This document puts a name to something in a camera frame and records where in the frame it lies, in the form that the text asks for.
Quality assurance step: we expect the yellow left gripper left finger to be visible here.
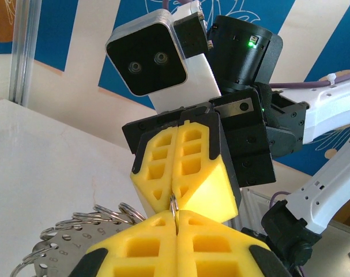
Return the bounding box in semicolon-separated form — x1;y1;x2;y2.
66;210;179;277

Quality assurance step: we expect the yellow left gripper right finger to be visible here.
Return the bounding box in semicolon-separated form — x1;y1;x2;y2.
176;209;292;277

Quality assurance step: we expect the steel split keyring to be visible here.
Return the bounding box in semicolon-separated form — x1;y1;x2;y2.
71;212;118;227
54;219;86;231
116;201;148;226
92;204;135;224
169;194;180;231

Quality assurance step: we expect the transparent plastic bag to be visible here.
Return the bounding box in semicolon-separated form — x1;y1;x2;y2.
32;223;119;277

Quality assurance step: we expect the aluminium side rail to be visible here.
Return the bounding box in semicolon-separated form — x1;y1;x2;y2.
240;187;279;231

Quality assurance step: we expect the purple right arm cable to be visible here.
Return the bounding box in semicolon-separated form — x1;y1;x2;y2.
161;0;350;277

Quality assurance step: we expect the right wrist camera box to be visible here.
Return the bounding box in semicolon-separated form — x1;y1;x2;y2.
104;1;222;114

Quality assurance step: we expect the aluminium frame post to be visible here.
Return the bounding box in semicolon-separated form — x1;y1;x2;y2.
9;0;43;105

